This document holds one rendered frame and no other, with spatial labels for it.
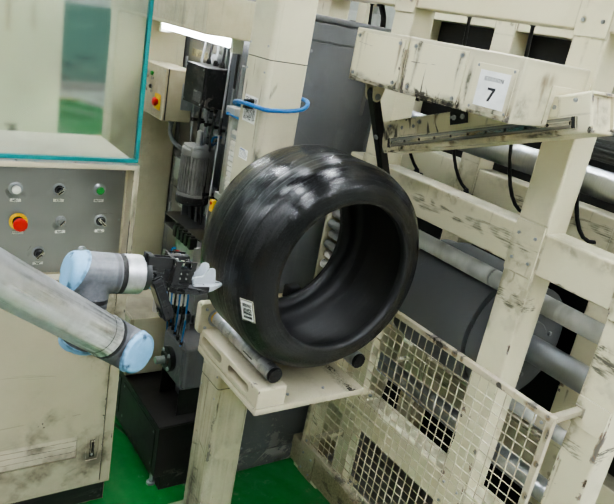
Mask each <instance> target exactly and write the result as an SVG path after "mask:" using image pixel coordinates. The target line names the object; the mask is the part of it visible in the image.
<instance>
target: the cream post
mask: <svg viewBox="0 0 614 504"><path fill-rule="evenodd" d="M318 1H319V0H256V5H255V12H254V18H253V25H252V32H251V39H250V46H249V54H248V60H247V66H246V73H245V80H244V87H243V94H242V100H244V99H245V95H246V94H249V95H251V96H254V97H256V98H258V104H257V105H259V106H262V107H266V108H274V109H296V108H300V104H301V98H302V92H303V87H304V81H305V75H306V69H307V64H308V58H309V52H310V47H311V41H312V35H313V29H314V24H315V18H316V12H317V7H318ZM242 115H243V105H242V104H241V108H240V115H239V121H238V128H237V135H236V142H235V149H234V156H233V163H232V169H231V176H230V182H231V181H232V180H233V179H234V178H235V177H236V176H237V175H238V174H239V173H240V172H241V171H242V170H243V169H244V168H246V167H247V166H248V165H249V164H251V163H252V162H254V161H255V160H257V159H258V158H260V157H262V156H264V155H266V154H268V153H270V152H272V151H274V150H277V149H280V148H284V147H288V146H293V144H294V138H295V132H296V127H297V121H298V115H299V113H269V112H263V111H260V110H256V117H255V123H254V125H253V124H251V123H249V122H246V121H244V120H242ZM240 147H242V148H244V149H245V150H247V151H248V154H247V161H245V160H244V159H242V158H240V157H238V156H239V150H240ZM246 413H247V407H246V406H245V405H244V404H243V403H242V401H241V400H240V399H239V398H238V397H237V396H236V394H235V393H234V392H233V391H232V390H231V389H230V387H229V386H228V385H227V384H226V383H225V382H224V380H223V379H222V378H221V377H220V376H219V375H218V373H217V372H216V371H215V370H214V369H213V368H212V367H211V365H210V364H209V363H208V362H207V361H206V360H205V358H204V362H203V369H202V375H201V382H200V389H199V396H198V403H197V410H196V417H195V424H194V430H193V437H192V444H191V451H190V458H189V466H188V472H187V479H186V485H185V492H184V499H183V504H231V498H232V493H233V487H234V481H235V475H236V470H237V464H238V458H239V453H240V447H241V441H242V435H243V430H244V424H245V418H246Z"/></svg>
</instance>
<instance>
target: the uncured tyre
mask: <svg viewBox="0 0 614 504"><path fill-rule="evenodd" d="M337 209H339V211H340V230H339V235H338V239H337V243H336V246H335V248H334V251H333V253H332V255H331V257H330V259H329V260H328V262H327V264H326V265H325V267H324V268H323V269H322V270H321V272H320V273H319V274H318V275H317V276H316V277H315V278H314V279H313V280H312V281H311V282H310V283H308V284H307V285H306V286H304V287H303V288H301V289H300V290H298V291H296V292H294V293H292V294H290V295H287V296H284V297H281V298H278V293H279V285H280V280H281V276H282V272H283V269H284V267H285V264H286V262H287V260H288V258H289V256H290V254H291V252H292V250H293V249H294V247H295V246H296V244H297V243H298V241H299V240H300V239H301V237H302V236H303V235H304V234H305V233H306V232H307V231H308V230H309V229H310V228H311V227H312V226H313V225H314V224H315V223H316V222H317V221H319V220H320V219H321V218H323V217H324V216H326V215H327V214H329V213H331V212H333V211H335V210H337ZM418 250H419V229H418V221H417V217H416V213H415V210H414V207H413V204H412V202H411V200H410V198H409V196H408V195H407V193H406V192H405V190H404V189H403V188H402V187H401V186H400V184H399V183H398V182H397V181H396V180H395V179H394V178H393V177H392V176H391V175H390V174H388V173H387V172H386V171H384V170H383V169H381V168H379V167H377V166H375V165H373V164H370V163H368V162H366V161H363V160H361V159H359V158H357V157H354V156H352V155H350V154H347V153H345V152H343V151H340V150H338V149H336V148H333V147H329V146H325V145H318V144H304V145H293V146H288V147H284V148H280V149H277V150H274V151H272V152H270V153H268V154H266V155H264V156H262V157H260V158H258V159H257V160H255V161H254V162H252V163H251V164H249V165H248V166H247V167H246V168H244V169H243V170H242V171H241V172H240V173H239V174H238V175H237V176H236V177H235V178H234V179H233V180H232V181H231V182H230V183H229V185H228V186H227V187H226V188H225V190H224V191H223V192H222V194H221V195H220V197H219V199H218V200H217V202H216V204H215V205H214V207H213V209H212V211H211V214H210V216H209V218H208V221H207V224H206V227H205V230H204V234H203V239H202V245H201V259H200V260H201V264H202V263H203V262H206V263H208V264H209V268H214V269H215V272H216V273H215V280H216V281H219V282H221V283H222V286H221V287H219V288H217V289H216V290H214V291H211V292H208V293H207V294H208V297H209V299H210V301H211V303H212V305H213V307H214V308H215V310H216V311H217V312H218V314H219V315H220V316H221V317H222V318H223V319H224V320H225V321H226V322H227V323H228V324H229V325H230V326H231V327H232V328H233V329H234V330H235V331H236V332H237V333H238V334H239V335H240V336H241V337H242V338H243V339H244V340H245V341H246V342H247V343H248V344H249V345H250V346H251V347H252V348H253V349H254V350H255V351H256V352H257V353H259V354H260V355H262V356H263V357H265V358H267V359H269V360H272V361H274V362H277V363H279V364H282V365H285V366H289V367H296V368H310V367H317V366H322V365H326V364H329V363H332V362H335V361H337V360H340V359H342V358H344V357H346V356H348V355H350V354H352V353H354V352H356V351H358V350H359V349H361V348H362V347H364V346H365V345H367V344H368V343H369V342H370V341H372V340H373V339H374V338H375V337H376V336H377V335H378V334H379V333H380V332H381V331H382V330H383V329H384V328H385V327H386V326H387V325H388V324H389V322H390V321H391V320H392V319H393V317H394V316H395V315H396V313H397V312H398V310H399V309H400V307H401V305H402V303H403V302H404V300H405V298H406V296H407V294H408V291H409V289H410V287H411V284H412V281H413V278H414V275H415V271H416V266H417V261H418ZM240 298H243V299H246V300H249V301H252V302H253V305H254V314H255V323H252V322H249V321H246V320H243V319H242V314H241V306H240Z"/></svg>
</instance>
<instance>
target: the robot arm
mask: <svg viewBox="0 0 614 504"><path fill-rule="evenodd" d="M171 252H172V253H171ZM177 253H181V254H177ZM191 264H192V265H191ZM197 264H198V263H197V262H191V261H190V256H189V255H188V254H186V252H183V251H170V250H166V251H165V255H158V254H152V253H151V252H150V251H144V255H143V256H142V255H140V254H126V253H109V252H95V251H89V250H84V251H76V250H75V251H71V252H69V253H68V254H67V255H66V256H65V258H64V260H63V262H62V265H61V269H60V277H59V282H57V281H56V280H54V279H52V278H51V277H49V276H47V275H46V274H44V273H42V272H41V271H39V270H37V269H36V268H34V267H32V266H31V265H29V264H27V263H26V262H24V261H22V260H21V259H19V258H17V257H16V256H14V255H12V254H11V253H9V252H7V251H6V250H4V249H2V248H1V247H0V308H1V309H3V310H5V311H7V312H9V313H11V314H13V315H15V316H17V317H19V318H21V319H23V320H25V321H27V322H29V323H31V324H33V325H35V326H37V327H39V328H41V329H43V330H45V331H47V332H49V333H51V334H53V335H55V336H57V337H58V343H59V345H60V346H61V348H63V349H64V350H65V351H67V352H71V353H73V354H76V355H93V356H95V357H97V358H99V359H101V360H103V361H105V362H107V363H109V364H111V365H113V366H115V367H117V368H118V369H120V371H122V372H126V373H129V374H132V373H136V372H138V371H140V370H141V369H142V368H144V367H145V365H146V364H147V363H148V361H149V360H150V358H151V356H152V353H153V350H154V340H153V338H152V336H151V335H150V334H148V333H147V332H146V331H145V330H140V329H139V328H137V327H135V326H133V325H131V324H130V323H128V322H126V321H125V320H123V319H121V318H119V317H118V316H116V315H112V314H111V313H109V312H107V311H106V309H107V304H108V299H109V294H140V293H141V292H142V291H143V290H148V289H149V288H150V289H151V292H152V295H153V298H154V301H155V304H156V310H157V313H158V315H159V316H160V318H163V320H164V321H165V322H166V321H168V320H170V319H172V318H174V317H175V316H174V310H173V307H172V305H171V304H170V301H169V297H168V294H167V291H169V292H171V293H174V294H189V295H201V294H206V293H208V292H211V291H214V290H216V289H217V288H219V287H221V286H222V283H221V282H219V281H216V280H215V273H216V272H215V269H214V268H209V264H208V263H206V262H203V263H202V264H201V265H200V266H199V267H198V269H196V267H197Z"/></svg>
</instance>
